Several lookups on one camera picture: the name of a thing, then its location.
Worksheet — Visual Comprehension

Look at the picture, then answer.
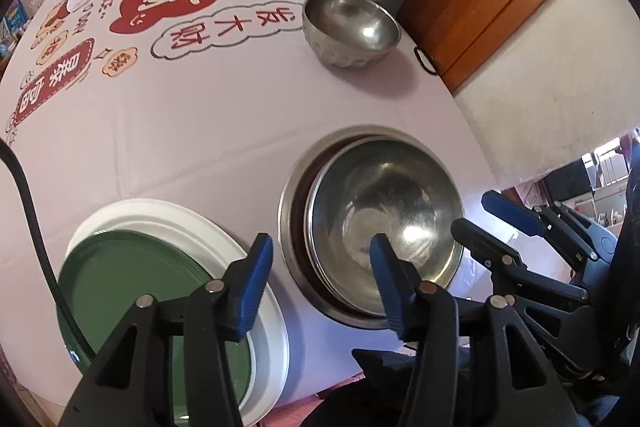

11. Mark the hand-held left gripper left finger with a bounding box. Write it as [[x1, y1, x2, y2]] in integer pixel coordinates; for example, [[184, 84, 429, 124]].
[[57, 232, 275, 427]]

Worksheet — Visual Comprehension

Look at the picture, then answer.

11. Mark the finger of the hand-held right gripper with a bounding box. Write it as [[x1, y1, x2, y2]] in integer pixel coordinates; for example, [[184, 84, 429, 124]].
[[450, 218, 593, 308], [481, 189, 603, 268]]

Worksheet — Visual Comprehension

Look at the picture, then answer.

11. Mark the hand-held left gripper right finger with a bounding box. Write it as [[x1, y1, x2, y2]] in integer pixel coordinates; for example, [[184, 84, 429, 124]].
[[369, 232, 581, 427]]

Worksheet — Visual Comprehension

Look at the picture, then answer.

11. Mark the large steel bowl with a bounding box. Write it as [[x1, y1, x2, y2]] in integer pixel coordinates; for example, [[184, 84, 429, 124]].
[[277, 124, 473, 332]]

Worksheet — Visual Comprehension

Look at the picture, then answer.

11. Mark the white plate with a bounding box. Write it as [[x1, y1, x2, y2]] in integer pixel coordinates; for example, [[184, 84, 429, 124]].
[[65, 198, 291, 425]]

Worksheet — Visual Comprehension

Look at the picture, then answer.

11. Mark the pink-sided steel bowl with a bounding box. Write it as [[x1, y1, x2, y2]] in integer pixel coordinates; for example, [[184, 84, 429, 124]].
[[304, 136, 466, 317]]

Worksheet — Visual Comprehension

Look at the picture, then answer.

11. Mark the green plate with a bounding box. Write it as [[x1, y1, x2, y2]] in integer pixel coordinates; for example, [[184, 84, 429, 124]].
[[56, 229, 253, 420]]

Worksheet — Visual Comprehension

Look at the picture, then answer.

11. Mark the person's dark clothing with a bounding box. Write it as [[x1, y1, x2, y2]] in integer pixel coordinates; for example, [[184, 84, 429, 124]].
[[302, 347, 418, 427]]

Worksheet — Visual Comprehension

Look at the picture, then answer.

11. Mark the small ribbed steel bowl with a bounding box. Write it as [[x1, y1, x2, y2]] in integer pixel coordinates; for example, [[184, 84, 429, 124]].
[[302, 0, 402, 68]]

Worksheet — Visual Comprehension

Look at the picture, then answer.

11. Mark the blue printed board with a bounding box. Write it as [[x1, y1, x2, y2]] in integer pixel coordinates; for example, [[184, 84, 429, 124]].
[[2, 0, 28, 35]]

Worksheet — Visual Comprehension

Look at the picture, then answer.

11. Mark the black hair tie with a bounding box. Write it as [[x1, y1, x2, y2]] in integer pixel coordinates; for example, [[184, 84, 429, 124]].
[[413, 47, 441, 75]]

